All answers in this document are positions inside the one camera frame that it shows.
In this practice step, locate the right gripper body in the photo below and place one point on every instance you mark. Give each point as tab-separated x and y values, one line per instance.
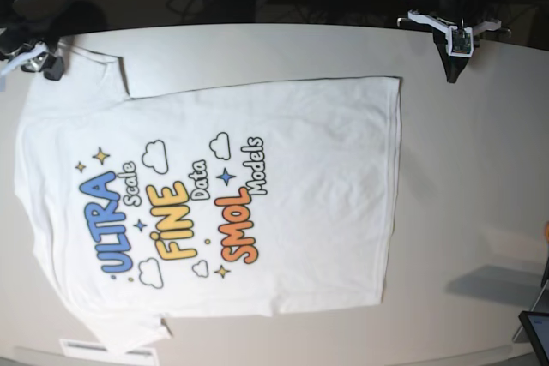
29	51

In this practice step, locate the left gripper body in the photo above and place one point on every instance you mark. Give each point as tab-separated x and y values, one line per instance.
461	13

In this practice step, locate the white printed T-shirt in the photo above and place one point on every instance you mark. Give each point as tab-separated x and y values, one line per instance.
262	199

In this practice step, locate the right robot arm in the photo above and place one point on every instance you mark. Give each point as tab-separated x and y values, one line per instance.
44	25

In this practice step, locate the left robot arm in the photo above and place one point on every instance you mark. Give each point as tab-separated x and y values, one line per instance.
477	31

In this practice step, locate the dark tablet screen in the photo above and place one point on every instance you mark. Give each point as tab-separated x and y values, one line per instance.
535	324

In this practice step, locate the white paper label strip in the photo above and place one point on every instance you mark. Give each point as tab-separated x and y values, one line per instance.
96	352

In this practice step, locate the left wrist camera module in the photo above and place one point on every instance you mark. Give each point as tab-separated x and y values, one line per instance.
460	42

